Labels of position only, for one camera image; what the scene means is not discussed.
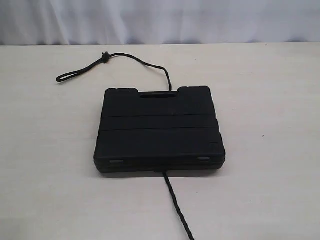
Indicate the black plastic carrying case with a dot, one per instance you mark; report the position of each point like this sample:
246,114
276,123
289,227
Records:
158,131

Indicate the white backdrop curtain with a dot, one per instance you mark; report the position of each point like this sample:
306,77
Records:
135,22

